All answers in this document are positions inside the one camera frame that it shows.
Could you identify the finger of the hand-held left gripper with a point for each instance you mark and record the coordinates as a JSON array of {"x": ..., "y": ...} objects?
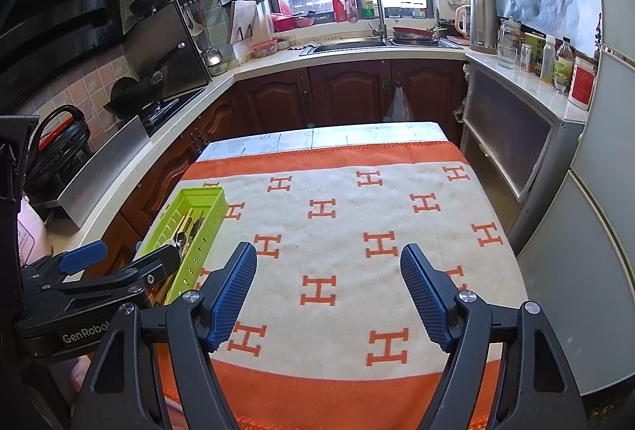
[
  {"x": 149, "y": 269},
  {"x": 82, "y": 256}
]

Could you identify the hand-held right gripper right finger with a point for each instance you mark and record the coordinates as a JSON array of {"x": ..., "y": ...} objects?
[{"x": 426, "y": 296}]

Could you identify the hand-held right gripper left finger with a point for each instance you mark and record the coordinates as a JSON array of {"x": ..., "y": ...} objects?
[{"x": 230, "y": 296}]

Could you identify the metal spoon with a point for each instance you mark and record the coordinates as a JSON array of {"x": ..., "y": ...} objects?
[{"x": 181, "y": 239}]

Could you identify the pile of wooden chopsticks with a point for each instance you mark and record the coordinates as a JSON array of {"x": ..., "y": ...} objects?
[{"x": 186, "y": 221}]

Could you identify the green plastic utensil tray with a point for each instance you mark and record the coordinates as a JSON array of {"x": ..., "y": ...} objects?
[{"x": 211, "y": 221}]

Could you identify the person's left hand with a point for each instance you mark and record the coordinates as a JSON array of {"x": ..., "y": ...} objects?
[{"x": 80, "y": 373}]

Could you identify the pink plastic bag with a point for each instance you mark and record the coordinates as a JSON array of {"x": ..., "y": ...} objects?
[{"x": 32, "y": 236}]

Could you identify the stainless steel guard plate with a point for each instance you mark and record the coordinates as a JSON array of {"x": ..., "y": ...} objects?
[{"x": 104, "y": 177}]

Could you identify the black red pressure cooker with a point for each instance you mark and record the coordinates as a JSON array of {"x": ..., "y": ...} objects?
[{"x": 59, "y": 147}]

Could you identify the orange patterned blanket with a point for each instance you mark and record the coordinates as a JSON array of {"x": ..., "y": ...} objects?
[{"x": 347, "y": 212}]

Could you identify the gas stove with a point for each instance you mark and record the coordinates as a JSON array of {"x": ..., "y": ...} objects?
[{"x": 168, "y": 110}]

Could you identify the black wok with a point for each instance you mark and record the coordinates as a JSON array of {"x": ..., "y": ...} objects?
[{"x": 134, "y": 95}]

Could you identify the grey refrigerator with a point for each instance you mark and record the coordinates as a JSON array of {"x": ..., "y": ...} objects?
[{"x": 595, "y": 212}]

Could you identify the hanging plastic bag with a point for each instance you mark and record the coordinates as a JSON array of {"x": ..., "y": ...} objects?
[{"x": 399, "y": 107}]

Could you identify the brown wooden base cabinets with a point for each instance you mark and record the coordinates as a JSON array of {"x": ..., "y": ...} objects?
[{"x": 278, "y": 98}]

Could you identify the small metal pot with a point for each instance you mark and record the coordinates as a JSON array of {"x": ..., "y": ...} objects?
[{"x": 215, "y": 62}]

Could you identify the black stove splash guard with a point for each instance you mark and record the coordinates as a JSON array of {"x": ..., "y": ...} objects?
[{"x": 173, "y": 48}]

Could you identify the pink food container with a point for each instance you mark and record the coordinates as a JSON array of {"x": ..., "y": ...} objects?
[{"x": 264, "y": 48}]

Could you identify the black range hood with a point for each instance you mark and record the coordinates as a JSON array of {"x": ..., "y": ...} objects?
[{"x": 59, "y": 3}]

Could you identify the red pan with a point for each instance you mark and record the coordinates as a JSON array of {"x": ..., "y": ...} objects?
[{"x": 414, "y": 34}]

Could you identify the steel kitchen sink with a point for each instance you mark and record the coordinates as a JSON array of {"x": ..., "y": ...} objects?
[{"x": 342, "y": 47}]

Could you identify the glass pitcher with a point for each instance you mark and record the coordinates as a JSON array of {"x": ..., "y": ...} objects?
[{"x": 509, "y": 45}]

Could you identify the red label white tub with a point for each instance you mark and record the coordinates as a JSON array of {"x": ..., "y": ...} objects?
[{"x": 583, "y": 83}]

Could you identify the cutting board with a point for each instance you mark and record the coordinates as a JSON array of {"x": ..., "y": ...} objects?
[{"x": 241, "y": 21}]

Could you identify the white plastic bottle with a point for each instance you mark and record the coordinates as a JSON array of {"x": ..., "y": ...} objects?
[{"x": 547, "y": 60}]

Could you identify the green label oil bottle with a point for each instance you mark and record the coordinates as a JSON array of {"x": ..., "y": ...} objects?
[{"x": 563, "y": 68}]

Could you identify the stainless steel kettle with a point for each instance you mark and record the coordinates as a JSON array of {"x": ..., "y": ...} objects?
[{"x": 483, "y": 26}]

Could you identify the pink white electric kettle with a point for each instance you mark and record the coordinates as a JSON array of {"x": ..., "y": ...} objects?
[{"x": 462, "y": 21}]

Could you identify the pink plastic basin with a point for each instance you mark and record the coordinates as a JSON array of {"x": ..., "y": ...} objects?
[{"x": 284, "y": 21}]

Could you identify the steel faucet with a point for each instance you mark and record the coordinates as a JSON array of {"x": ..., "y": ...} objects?
[{"x": 379, "y": 13}]

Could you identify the green dish soap bottle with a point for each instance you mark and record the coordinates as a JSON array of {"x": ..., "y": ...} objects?
[{"x": 367, "y": 8}]

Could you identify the pink bottle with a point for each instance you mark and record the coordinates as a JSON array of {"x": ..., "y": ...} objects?
[{"x": 351, "y": 6}]

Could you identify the red spray bottle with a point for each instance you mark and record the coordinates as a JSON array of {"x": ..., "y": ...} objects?
[{"x": 338, "y": 6}]

